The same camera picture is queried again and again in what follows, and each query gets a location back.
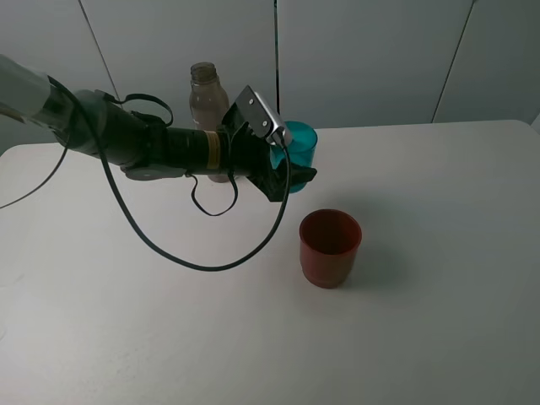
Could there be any teal translucent plastic cup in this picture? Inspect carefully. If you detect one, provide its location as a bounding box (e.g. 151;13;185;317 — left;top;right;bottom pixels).
270;121;318;193

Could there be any clear plastic water bottle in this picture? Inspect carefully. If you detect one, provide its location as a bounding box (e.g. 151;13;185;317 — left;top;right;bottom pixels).
188;62;232;184

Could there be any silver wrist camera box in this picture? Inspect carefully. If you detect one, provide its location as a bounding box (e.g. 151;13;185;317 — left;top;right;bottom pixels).
234;85;292;147

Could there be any black camera cable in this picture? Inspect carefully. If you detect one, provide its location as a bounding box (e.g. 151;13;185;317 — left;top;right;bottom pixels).
0;79;292;273

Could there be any red plastic cup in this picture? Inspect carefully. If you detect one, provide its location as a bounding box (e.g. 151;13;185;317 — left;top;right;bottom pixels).
299;209;362;289

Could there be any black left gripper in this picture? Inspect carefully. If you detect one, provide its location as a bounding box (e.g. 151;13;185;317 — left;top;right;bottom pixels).
219;107;317;202

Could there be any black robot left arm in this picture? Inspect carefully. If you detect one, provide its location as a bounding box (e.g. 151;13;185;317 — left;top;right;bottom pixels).
1;56;316;202

